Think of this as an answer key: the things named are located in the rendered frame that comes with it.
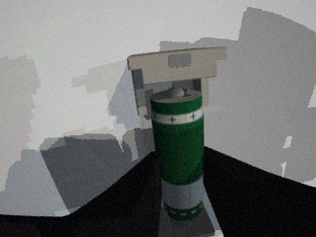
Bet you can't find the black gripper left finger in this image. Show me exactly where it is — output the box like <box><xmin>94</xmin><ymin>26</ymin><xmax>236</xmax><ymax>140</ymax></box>
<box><xmin>0</xmin><ymin>151</ymin><xmax>162</xmax><ymax>237</ymax></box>

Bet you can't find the green cylindrical battery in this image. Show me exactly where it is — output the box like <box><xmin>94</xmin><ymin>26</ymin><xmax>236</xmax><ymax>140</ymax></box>
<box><xmin>150</xmin><ymin>87</ymin><xmax>204</xmax><ymax>221</ymax></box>

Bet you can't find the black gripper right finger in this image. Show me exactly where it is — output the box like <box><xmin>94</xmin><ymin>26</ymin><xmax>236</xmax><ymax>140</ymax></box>
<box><xmin>202</xmin><ymin>147</ymin><xmax>316</xmax><ymax>237</ymax></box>

